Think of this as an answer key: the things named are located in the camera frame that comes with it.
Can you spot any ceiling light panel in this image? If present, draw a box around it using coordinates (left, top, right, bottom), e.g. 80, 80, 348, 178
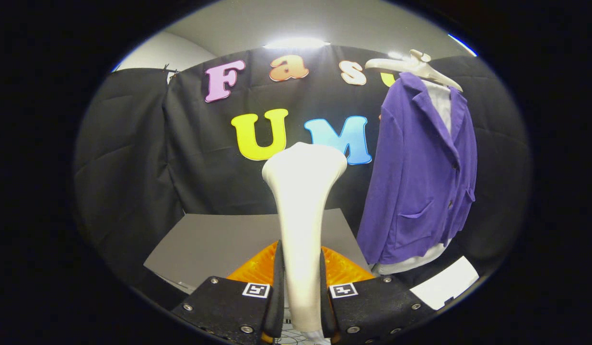
263, 37, 331, 50

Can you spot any grey cabinet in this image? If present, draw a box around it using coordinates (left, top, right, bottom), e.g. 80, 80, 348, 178
143, 208, 371, 294

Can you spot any cream plastic clothes hanger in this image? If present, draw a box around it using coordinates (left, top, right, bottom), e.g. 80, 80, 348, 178
365, 49, 464, 92

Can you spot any purple jacket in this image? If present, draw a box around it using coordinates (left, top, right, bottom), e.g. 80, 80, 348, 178
356, 72, 477, 265

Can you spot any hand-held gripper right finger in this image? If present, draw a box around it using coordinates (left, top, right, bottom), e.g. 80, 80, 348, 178
319, 245, 438, 345

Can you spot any white paper sheet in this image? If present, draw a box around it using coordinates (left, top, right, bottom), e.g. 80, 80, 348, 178
410, 256, 479, 311

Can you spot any white shirt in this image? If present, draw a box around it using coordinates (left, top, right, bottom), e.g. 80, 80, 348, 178
372, 79, 453, 276

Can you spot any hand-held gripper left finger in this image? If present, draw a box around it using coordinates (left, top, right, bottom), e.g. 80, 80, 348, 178
171, 240, 286, 345

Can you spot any black backdrop cloth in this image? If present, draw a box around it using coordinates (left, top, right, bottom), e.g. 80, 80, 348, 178
74, 46, 531, 307

